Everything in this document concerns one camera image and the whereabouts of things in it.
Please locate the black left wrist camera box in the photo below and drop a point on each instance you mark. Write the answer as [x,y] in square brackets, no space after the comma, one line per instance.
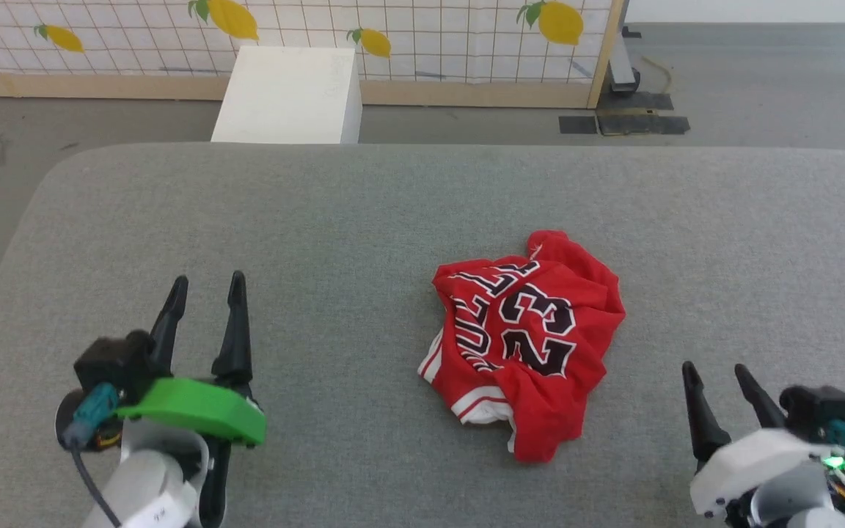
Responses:
[111,363]

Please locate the grey fabric sofa cushion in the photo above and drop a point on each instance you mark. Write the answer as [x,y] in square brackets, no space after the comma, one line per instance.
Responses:
[364,242]

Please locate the white rectangular box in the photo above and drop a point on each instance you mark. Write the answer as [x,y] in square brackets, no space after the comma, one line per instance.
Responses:
[287,95]

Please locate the black metal stand foot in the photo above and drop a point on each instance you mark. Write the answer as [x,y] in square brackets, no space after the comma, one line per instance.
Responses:
[620,70]

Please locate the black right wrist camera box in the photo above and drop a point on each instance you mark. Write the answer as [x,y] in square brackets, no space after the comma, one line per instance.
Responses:
[818,407]

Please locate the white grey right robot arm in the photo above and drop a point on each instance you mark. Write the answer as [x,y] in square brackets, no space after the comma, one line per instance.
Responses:
[789,502]

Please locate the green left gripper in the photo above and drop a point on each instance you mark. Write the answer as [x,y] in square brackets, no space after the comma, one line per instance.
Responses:
[195,411]

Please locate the black floor mat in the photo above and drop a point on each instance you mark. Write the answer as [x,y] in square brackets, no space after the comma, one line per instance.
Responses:
[635,117]

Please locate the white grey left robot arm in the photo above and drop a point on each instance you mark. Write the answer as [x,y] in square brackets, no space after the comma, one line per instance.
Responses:
[147,488]

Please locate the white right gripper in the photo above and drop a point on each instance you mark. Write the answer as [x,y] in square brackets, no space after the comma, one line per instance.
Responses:
[752,458]

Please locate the red basketball jersey number 23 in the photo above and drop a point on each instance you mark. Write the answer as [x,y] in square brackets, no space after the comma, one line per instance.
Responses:
[540,330]

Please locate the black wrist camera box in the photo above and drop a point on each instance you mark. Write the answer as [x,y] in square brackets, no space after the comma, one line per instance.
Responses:
[818,407]
[111,363]

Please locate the grid partition with lemon pictures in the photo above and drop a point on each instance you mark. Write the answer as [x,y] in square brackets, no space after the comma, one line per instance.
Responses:
[437,44]

